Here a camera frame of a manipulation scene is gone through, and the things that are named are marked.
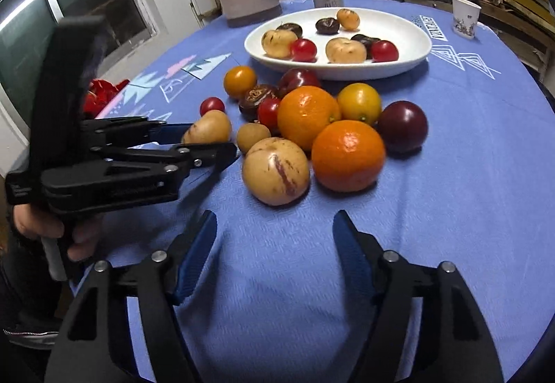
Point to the red patterned cloth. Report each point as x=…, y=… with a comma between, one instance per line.
x=102, y=95

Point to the small orange-yellow tomato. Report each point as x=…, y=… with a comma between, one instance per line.
x=240, y=82

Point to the striped tan pepino melon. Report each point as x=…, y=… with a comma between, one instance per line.
x=275, y=170

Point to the dark purple plum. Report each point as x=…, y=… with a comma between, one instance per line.
x=403, y=126

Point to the dark red plum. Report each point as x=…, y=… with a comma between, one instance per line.
x=299, y=79

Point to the person's black striped shoe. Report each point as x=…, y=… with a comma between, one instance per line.
x=30, y=336

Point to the blue printed tablecloth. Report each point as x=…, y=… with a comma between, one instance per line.
x=433, y=214

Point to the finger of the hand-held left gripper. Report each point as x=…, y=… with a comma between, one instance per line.
x=121, y=126
x=212, y=154

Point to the orange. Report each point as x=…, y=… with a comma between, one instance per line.
x=348, y=155
x=308, y=116

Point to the small red cherry tomato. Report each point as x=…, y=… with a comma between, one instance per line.
x=212, y=105

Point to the white oval plate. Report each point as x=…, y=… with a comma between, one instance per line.
x=403, y=36

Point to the printed paper cup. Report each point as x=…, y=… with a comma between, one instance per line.
x=465, y=19

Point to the person's left hand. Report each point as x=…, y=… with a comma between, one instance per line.
x=82, y=246

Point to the small tan longan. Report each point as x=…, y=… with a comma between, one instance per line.
x=252, y=137

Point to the small speckled pepino melon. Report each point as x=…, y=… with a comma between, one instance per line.
x=348, y=19

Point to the large brown water chestnut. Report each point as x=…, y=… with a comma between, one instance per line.
x=362, y=39

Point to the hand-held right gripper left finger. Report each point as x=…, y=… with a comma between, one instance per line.
x=197, y=253

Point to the yellow tomato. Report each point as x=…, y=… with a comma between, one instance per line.
x=360, y=101

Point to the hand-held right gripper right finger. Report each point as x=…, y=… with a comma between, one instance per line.
x=353, y=253

